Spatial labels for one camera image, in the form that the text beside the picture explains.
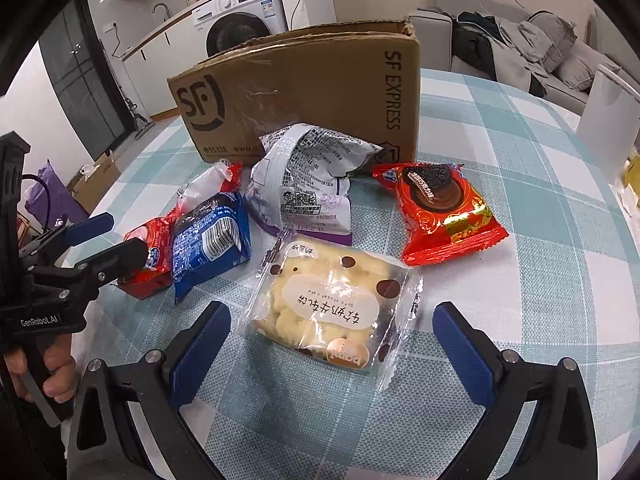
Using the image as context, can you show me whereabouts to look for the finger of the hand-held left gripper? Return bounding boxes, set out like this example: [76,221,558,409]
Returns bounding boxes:
[30,239,151,302]
[20,212,115,270]

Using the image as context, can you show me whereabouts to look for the stick vacuum cleaner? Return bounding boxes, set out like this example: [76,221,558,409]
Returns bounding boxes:
[127,100,156,138]

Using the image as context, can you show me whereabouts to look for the person's left hand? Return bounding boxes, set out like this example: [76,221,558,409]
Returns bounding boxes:
[9,335,77,406]

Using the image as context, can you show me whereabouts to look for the dark jacket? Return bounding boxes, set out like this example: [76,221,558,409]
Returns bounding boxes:
[452,10,501,81]

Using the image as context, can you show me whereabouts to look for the black glass door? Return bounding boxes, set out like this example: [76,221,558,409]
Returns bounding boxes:
[39,0,126,161]

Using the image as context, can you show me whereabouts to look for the white kitchen counter cabinet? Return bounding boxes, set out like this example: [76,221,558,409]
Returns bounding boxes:
[122,2,211,121]

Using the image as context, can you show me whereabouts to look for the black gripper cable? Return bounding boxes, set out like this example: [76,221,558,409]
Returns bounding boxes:
[20,172,53,233]

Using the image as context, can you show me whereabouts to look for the red pink cream cookie packet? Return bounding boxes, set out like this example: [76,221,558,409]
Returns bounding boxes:
[117,214,174,302]

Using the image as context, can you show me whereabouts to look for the white purple snack packet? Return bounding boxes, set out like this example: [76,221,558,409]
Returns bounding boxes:
[249,124,384,244]

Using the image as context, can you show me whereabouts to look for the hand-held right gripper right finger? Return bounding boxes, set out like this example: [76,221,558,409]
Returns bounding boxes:
[432,302,598,480]

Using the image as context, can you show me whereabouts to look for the white washing machine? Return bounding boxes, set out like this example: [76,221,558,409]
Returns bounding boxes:
[192,0,291,58]

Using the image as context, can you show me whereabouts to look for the clear bread packet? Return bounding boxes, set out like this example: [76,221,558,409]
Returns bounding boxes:
[240,232,424,392]

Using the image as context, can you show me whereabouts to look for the red chocolate cookie packet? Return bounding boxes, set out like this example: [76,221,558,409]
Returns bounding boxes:
[372,162,509,267]

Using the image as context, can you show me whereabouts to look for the white cylindrical container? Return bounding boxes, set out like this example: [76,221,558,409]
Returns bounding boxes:
[577,64,640,181]

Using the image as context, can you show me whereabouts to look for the blue cookie packet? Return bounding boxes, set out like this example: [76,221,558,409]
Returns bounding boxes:
[172,192,252,305]

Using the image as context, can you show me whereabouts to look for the grey sofa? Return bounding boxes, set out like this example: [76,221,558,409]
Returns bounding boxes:
[407,0,640,106]

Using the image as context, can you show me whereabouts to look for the yellow plastic bag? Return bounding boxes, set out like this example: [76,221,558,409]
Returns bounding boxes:
[620,147,640,211]

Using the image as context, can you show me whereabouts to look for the grey hoodie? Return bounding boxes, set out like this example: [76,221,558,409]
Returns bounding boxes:
[492,17,551,98]

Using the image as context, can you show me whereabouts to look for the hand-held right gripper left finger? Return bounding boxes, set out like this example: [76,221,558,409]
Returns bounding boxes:
[67,301,233,480]

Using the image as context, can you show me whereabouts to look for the floor cardboard box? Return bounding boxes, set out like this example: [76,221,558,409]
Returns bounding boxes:
[67,150,121,213]

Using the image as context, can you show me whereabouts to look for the dark grey pillow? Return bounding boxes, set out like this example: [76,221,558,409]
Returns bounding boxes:
[527,10,576,73]

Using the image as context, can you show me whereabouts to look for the person's left forearm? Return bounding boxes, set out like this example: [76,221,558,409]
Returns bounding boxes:
[0,360,68,480]

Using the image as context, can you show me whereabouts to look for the purple bag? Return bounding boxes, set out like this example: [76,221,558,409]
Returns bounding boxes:
[25,160,93,233]

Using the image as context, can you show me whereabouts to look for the brown cardboard box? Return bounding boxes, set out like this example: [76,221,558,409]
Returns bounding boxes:
[167,20,421,165]

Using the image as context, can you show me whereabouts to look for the light grey pillow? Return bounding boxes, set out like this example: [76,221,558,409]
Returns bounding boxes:
[552,37,623,93]

